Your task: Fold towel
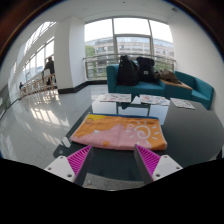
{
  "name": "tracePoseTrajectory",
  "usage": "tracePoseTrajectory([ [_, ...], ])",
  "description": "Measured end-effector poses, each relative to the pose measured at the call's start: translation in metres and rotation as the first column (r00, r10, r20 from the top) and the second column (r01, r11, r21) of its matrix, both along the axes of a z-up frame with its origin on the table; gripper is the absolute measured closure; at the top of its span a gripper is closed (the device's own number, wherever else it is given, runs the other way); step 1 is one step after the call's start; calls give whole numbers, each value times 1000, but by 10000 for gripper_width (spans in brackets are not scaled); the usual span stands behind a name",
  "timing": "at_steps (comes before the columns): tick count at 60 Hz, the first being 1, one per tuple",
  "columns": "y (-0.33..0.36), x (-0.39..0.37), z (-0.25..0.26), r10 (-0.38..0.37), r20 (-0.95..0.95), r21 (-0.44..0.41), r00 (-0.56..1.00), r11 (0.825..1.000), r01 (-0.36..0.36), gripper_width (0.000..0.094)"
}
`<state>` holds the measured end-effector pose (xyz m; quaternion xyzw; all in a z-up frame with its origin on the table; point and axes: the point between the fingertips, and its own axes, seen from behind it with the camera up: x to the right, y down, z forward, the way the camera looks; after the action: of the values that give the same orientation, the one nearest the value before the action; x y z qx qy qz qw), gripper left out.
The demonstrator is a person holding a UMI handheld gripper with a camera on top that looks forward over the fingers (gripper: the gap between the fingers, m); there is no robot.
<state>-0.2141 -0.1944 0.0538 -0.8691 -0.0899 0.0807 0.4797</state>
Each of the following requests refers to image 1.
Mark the wooden sofa side table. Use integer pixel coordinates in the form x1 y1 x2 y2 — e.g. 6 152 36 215
159 78 194 92

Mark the teal sofa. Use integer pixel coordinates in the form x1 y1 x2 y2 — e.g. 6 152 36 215
106 62 215 111

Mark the black backpack with light patch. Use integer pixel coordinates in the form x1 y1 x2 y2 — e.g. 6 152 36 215
135 56 156 84

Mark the brown jacket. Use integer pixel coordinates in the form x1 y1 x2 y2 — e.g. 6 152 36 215
153 68 183 85

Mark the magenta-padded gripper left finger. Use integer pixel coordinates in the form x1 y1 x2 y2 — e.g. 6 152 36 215
44 144 95 187

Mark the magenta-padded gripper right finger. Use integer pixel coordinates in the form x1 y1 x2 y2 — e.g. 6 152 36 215
133 143 184 186

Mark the orange pink yellow printed towel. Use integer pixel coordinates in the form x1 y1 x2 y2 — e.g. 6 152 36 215
69 113 168 152

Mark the person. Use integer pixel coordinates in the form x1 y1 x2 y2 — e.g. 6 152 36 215
42 56 56 85

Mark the printed paper sheet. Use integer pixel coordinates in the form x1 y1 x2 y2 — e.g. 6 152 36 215
138 94 171 107
169 97 197 111
98 92 133 104

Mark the row of wooden chairs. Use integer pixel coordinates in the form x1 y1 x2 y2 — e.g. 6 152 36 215
19 72 57 98

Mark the metal window railing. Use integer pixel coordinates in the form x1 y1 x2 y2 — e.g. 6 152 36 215
82 52 177 81

